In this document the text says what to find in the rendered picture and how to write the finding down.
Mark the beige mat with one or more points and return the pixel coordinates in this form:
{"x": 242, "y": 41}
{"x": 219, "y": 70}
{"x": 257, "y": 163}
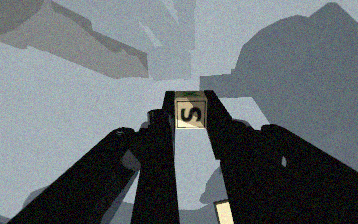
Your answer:
{"x": 224, "y": 212}

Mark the beige letter s block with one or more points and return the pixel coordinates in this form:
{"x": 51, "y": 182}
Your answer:
{"x": 190, "y": 110}

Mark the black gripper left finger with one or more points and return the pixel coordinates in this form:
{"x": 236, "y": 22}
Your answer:
{"x": 92, "y": 189}

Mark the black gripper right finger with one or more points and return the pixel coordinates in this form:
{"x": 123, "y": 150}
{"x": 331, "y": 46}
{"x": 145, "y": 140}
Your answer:
{"x": 324, "y": 188}

